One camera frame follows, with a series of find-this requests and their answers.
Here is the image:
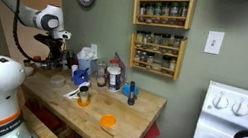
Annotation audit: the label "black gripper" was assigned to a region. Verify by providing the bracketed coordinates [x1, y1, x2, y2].
[28, 32, 68, 73]

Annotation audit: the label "blue mug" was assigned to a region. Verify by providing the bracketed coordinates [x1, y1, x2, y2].
[71, 67, 91, 88]

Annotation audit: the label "small glass bowl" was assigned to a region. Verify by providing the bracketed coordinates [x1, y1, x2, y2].
[48, 73, 67, 90]

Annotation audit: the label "dark pepper grinder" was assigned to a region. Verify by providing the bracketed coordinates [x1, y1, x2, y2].
[64, 48, 78, 69]

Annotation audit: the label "white spice shaker jar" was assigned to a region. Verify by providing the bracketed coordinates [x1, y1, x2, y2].
[69, 63, 80, 79]

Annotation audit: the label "small black lid glass jar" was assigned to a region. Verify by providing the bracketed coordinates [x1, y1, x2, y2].
[77, 84, 93, 106]

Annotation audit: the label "orange lid under jar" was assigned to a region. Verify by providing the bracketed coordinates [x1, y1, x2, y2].
[75, 96, 93, 110]

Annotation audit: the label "clear glass jar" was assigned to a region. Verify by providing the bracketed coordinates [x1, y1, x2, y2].
[95, 60, 112, 89]

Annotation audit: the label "white bottle red cap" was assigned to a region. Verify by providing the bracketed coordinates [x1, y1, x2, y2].
[103, 57, 126, 94]

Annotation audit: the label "clear zip bag red seal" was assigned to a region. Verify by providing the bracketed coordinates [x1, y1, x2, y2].
[109, 51, 131, 84]

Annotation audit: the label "blue bowl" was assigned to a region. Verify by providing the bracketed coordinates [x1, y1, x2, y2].
[121, 83, 140, 100]

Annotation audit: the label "orange plastic lid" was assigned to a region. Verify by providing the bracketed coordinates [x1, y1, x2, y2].
[98, 113, 118, 130]

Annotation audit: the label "black flashlight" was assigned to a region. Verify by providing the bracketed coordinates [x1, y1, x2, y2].
[125, 80, 139, 107]

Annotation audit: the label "wooden spice rack sparse shelves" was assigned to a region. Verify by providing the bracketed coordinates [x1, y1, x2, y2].
[124, 27, 189, 83]

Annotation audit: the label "red cloth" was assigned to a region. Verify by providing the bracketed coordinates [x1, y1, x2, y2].
[142, 119, 164, 138]

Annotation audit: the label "wooden spice rack full shelves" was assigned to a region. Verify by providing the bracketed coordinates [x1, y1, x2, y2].
[129, 0, 198, 35]

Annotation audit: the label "white wall outlet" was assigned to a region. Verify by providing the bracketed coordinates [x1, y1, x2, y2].
[88, 42, 100, 56]

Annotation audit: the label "white light switch plate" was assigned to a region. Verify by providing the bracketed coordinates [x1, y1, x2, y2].
[203, 28, 226, 57]

